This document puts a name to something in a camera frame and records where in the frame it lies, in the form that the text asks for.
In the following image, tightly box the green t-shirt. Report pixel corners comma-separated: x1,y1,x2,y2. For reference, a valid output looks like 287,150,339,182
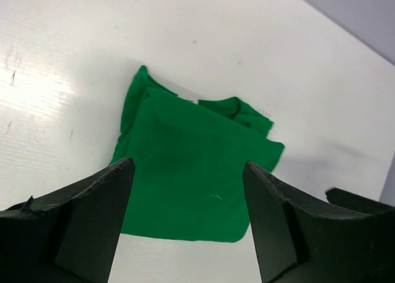
113,66,285,243

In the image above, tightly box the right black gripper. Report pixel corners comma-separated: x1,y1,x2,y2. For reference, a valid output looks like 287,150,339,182
325,187,394,214

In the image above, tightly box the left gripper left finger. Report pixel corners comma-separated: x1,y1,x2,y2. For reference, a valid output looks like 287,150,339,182
1,158,135,282

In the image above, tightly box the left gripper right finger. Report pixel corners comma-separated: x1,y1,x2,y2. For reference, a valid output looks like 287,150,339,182
243,162,394,282

